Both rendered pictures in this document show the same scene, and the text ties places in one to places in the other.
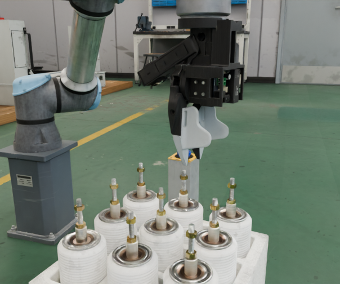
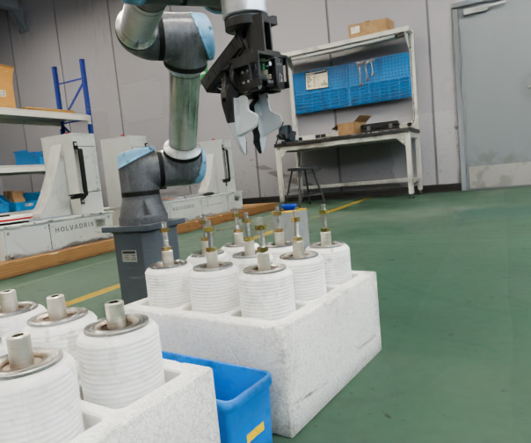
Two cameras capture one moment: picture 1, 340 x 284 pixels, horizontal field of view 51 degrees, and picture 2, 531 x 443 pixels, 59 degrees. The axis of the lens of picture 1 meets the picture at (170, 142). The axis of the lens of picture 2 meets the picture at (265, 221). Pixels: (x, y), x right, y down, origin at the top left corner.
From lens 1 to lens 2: 38 cm
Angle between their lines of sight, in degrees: 13
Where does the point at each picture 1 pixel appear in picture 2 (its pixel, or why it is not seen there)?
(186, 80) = (234, 72)
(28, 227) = not seen: hidden behind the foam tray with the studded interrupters
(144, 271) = (221, 274)
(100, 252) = (185, 272)
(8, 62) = not seen: hidden behind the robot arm
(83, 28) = (178, 89)
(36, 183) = (141, 257)
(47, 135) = (150, 207)
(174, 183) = not seen: hidden behind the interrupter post
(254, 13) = (423, 107)
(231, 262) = (315, 274)
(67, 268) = (153, 287)
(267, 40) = (444, 138)
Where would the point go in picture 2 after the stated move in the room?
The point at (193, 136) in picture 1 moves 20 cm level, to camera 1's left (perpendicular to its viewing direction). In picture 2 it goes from (244, 121) to (128, 134)
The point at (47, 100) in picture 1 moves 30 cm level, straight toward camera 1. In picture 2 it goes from (149, 170) to (142, 168)
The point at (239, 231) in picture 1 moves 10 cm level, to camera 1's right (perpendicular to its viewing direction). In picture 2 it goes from (333, 257) to (382, 253)
